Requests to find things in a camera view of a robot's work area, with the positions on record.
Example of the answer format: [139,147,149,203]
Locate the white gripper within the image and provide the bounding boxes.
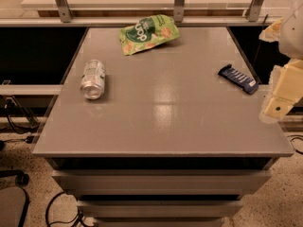
[258,0,303,123]

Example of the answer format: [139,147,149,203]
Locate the blue rxbar blueberry bar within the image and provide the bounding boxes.
[218,64,258,95]

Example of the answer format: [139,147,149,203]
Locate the silver green 7up can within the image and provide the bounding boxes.
[80,60,105,99]

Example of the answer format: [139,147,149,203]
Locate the grey drawer cabinet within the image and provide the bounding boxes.
[34,27,293,227]

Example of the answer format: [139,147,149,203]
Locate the green chip bag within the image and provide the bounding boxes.
[119,14,180,56]

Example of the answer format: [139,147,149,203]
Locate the top grey drawer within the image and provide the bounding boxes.
[52,170,271,196]

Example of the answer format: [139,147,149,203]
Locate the grey drawer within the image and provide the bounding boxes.
[52,170,271,196]
[78,201,242,218]

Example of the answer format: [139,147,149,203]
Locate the black office chair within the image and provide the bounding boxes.
[0,169,29,227]

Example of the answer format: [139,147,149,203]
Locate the black cable at right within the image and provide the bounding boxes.
[286,134,303,155]

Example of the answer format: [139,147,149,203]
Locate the middle metal bracket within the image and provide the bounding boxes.
[173,0,185,23]

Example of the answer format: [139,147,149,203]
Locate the left metal bracket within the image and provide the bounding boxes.
[55,0,72,23]

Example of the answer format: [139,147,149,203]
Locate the black floor cable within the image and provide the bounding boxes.
[45,191,96,227]

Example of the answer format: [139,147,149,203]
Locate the black cables at left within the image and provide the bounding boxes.
[0,95,42,144]

